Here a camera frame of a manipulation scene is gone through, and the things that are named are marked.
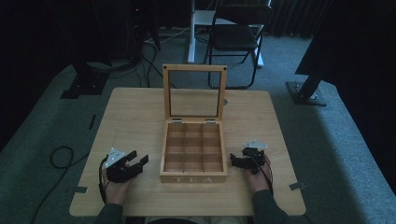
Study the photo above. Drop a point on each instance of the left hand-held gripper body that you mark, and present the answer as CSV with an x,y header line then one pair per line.
x,y
117,171

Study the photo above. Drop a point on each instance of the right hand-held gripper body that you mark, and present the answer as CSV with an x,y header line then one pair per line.
x,y
253,155

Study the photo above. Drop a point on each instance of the wooden tea box with lid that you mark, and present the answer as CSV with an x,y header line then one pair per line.
x,y
193,179

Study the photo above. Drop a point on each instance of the person's left hand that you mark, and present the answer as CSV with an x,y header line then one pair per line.
x,y
116,191

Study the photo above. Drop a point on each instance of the person's right hand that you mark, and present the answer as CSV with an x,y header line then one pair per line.
x,y
260,182

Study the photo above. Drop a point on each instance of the grey tape strip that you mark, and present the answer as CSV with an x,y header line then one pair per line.
x,y
297,186
78,189

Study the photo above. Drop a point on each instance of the black tape strip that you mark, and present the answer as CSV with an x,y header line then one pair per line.
x,y
92,122

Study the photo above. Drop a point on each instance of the black slanted stand with base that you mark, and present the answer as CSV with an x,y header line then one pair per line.
x,y
306,90

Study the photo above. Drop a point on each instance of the black stand with flat base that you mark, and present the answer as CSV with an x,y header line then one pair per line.
x,y
85,84

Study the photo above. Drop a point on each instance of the black folding chair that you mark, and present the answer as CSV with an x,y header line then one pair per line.
x,y
235,35
193,37

